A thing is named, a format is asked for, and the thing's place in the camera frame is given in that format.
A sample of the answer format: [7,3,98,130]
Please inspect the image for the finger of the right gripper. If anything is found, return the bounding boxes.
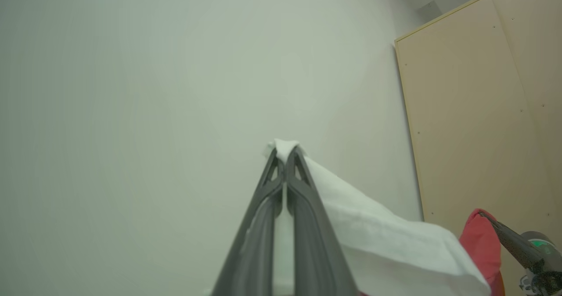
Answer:
[479,211,546,274]

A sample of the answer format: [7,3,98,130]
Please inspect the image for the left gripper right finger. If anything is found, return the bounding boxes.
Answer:
[285,146,359,296]

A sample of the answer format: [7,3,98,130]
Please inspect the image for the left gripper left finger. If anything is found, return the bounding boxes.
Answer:
[212,148,285,296]

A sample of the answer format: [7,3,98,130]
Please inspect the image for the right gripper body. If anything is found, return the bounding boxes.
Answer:
[519,231,562,296]

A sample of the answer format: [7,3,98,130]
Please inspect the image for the red jersey with white stripes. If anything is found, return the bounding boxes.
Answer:
[263,139,505,296]

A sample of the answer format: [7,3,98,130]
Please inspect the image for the beige wooden cabinet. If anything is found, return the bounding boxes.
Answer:
[394,0,562,296]

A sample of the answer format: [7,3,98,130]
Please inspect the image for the small grey wall box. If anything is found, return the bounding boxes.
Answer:
[416,0,443,23]

